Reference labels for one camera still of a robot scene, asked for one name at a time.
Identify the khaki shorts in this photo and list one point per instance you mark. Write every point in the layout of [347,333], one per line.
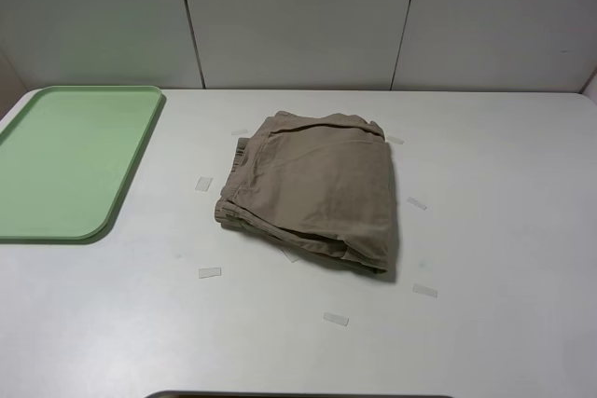
[324,186]

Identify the green plastic tray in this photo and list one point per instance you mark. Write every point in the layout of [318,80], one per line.
[67,157]

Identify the clear tape piece far right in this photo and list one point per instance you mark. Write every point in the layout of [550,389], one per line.
[394,140]

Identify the clear tape piece front centre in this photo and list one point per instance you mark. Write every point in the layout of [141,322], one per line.
[336,319]

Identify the clear tape piece front right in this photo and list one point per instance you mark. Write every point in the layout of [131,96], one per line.
[424,290]

